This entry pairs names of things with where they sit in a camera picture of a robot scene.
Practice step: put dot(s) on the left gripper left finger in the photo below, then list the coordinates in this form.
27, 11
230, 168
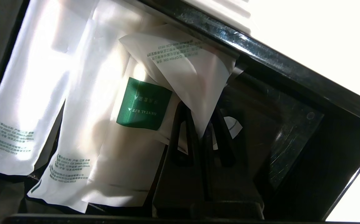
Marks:
177, 186

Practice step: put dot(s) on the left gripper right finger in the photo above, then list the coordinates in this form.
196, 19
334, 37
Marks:
233, 186

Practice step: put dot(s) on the black pull-out drawer tray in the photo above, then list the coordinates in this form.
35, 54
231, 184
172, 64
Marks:
292, 146

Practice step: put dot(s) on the toothbrush packet green label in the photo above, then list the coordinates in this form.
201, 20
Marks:
144, 104

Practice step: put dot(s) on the clear sachet cotton pads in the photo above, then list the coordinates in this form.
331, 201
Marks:
195, 81

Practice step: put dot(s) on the black drawer box white top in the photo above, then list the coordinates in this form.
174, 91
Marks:
307, 37

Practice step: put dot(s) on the frosted toothbrush packet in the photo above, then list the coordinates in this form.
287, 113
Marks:
83, 109
27, 93

